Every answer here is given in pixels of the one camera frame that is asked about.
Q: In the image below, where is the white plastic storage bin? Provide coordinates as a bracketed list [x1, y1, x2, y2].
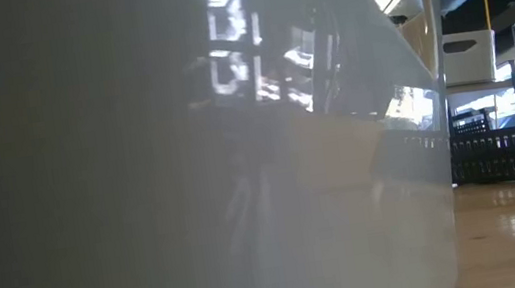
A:
[0, 0, 482, 288]
[438, 28, 503, 88]

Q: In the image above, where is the black mesh tray on stand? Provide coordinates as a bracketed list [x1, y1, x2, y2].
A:
[448, 106, 493, 138]

